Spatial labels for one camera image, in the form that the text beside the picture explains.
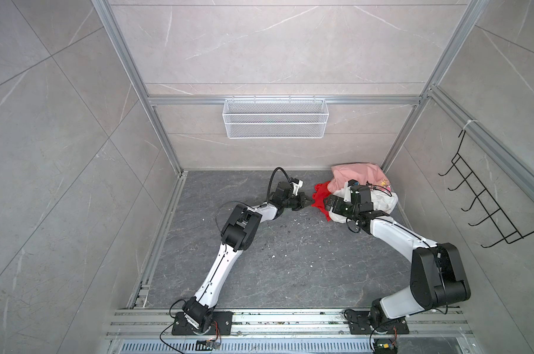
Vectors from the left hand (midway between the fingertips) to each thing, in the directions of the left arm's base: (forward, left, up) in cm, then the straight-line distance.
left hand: (317, 198), depth 101 cm
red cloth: (+4, -2, -1) cm, 5 cm away
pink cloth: (+11, -25, +4) cm, 28 cm away
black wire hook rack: (-33, -43, +27) cm, 61 cm away
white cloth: (-4, -29, +2) cm, 29 cm away
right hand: (-6, -4, +7) cm, 10 cm away
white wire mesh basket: (+29, +20, +24) cm, 43 cm away
